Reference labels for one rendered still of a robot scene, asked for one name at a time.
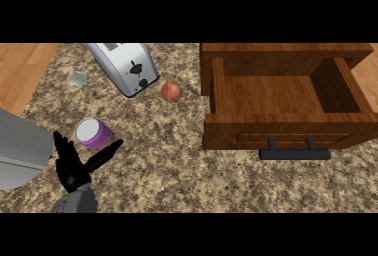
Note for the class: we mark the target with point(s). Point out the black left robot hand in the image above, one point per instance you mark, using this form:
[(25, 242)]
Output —
[(71, 168)]

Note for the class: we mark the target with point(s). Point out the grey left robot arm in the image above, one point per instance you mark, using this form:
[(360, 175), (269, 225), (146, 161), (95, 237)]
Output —
[(74, 202)]

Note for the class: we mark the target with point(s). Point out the purple can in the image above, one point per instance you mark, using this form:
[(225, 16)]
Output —
[(93, 133)]

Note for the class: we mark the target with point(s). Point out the wooden drawer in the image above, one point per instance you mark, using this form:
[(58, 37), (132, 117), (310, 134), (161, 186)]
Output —
[(290, 115)]

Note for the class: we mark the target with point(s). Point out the large grey rounded appliance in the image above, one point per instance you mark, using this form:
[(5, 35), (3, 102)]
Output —
[(21, 151)]

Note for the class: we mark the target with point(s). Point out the pale crumpled lump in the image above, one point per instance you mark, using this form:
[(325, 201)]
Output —
[(77, 78)]

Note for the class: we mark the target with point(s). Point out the reddish brown onion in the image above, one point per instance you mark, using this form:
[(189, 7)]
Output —
[(170, 91)]

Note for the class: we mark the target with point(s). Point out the silver toaster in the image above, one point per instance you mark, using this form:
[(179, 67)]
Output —
[(127, 68)]

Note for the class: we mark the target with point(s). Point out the wooden cabinet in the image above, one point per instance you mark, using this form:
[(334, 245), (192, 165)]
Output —
[(285, 51)]

